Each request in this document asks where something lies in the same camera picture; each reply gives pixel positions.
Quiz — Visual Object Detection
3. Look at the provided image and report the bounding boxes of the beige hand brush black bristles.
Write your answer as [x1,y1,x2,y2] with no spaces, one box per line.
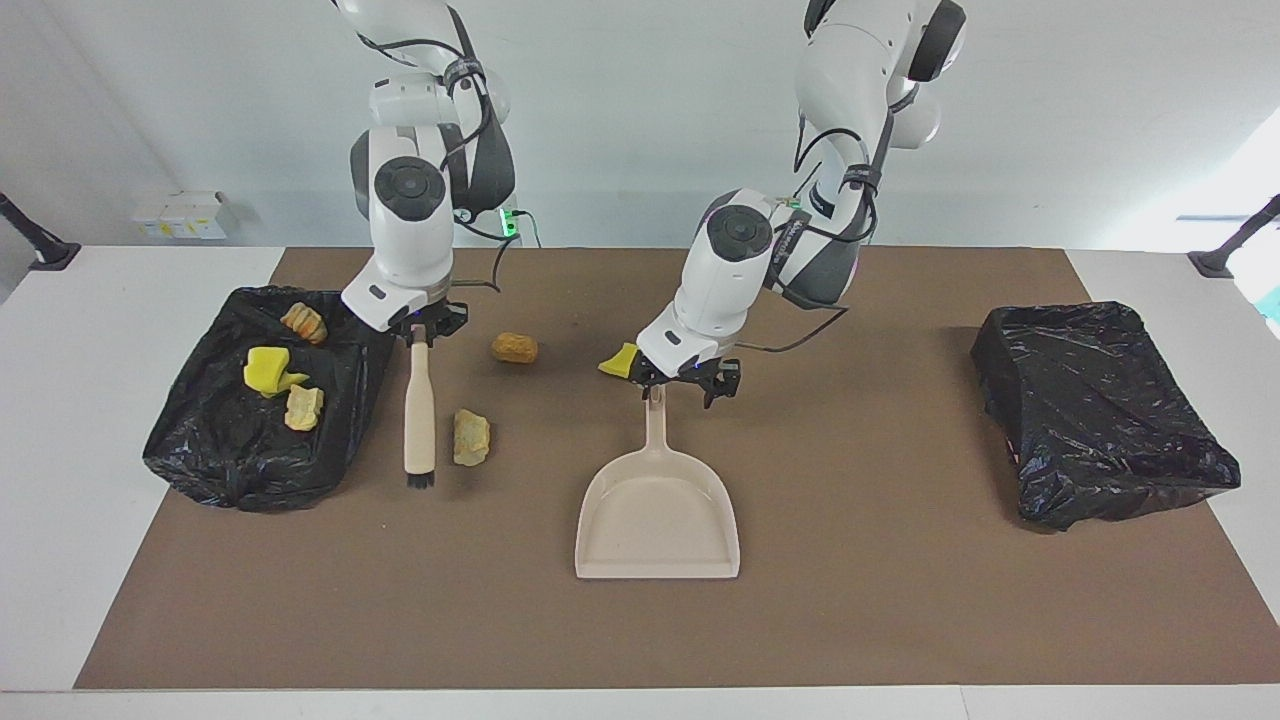
[403,338,439,491]

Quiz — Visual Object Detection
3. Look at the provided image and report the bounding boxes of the striped orange croissant piece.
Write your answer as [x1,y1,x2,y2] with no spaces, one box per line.
[280,302,329,345]

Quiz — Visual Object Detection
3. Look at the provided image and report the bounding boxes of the pale round bread piece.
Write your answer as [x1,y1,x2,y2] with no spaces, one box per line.
[284,385,325,433]

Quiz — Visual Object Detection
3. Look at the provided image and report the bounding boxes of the beige plastic dustpan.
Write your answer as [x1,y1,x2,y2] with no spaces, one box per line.
[574,385,742,581]

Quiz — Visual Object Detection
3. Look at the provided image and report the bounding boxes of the black trash bag bin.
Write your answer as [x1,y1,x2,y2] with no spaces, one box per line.
[970,300,1243,533]
[142,285,399,515]

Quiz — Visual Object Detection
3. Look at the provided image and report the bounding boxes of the pale angular bread chunk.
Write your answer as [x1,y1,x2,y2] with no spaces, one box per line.
[452,407,492,468]

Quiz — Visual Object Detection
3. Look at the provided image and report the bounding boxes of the brown table mat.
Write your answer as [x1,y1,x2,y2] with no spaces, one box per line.
[73,247,1280,691]

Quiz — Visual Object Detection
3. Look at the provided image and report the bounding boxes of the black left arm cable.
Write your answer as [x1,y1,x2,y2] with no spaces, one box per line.
[738,60,921,356]

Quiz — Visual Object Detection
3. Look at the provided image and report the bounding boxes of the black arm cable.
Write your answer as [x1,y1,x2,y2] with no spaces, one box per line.
[738,60,921,356]
[350,5,516,296]

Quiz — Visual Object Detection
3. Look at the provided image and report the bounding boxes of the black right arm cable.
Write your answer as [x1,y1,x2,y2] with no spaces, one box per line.
[350,5,516,296]

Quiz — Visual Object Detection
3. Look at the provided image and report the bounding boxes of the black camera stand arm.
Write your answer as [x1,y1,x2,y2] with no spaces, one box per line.
[1188,195,1280,279]
[0,192,81,271]

